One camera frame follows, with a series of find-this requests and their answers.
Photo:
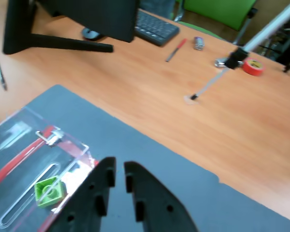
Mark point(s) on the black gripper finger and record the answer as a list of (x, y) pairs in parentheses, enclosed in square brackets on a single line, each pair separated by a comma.
[(87, 198), (157, 203)]

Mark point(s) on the green lego block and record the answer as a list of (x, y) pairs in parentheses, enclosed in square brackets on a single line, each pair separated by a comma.
[(49, 192)]

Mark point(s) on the small metal box latch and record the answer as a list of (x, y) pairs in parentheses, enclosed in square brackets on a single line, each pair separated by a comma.
[(52, 139)]

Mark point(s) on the transparent acrylic box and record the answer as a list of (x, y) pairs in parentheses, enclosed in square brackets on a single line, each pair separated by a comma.
[(19, 154)]

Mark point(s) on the dark grey mat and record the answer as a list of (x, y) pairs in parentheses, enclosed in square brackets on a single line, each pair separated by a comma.
[(159, 174)]

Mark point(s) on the black pole clamp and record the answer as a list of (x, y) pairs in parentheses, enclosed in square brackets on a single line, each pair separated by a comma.
[(235, 58)]

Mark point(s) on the small purple silver battery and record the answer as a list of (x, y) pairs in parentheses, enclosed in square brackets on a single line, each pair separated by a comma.
[(199, 43)]

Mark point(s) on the red tape roll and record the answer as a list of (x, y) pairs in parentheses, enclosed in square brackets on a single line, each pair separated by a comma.
[(253, 66)]

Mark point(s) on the black keyboard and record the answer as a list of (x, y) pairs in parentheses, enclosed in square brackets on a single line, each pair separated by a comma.
[(157, 29)]

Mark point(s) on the black monitor with stand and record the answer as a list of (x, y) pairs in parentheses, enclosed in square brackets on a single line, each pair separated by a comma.
[(91, 14)]

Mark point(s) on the green chair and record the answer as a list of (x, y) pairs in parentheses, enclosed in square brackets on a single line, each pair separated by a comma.
[(215, 12)]

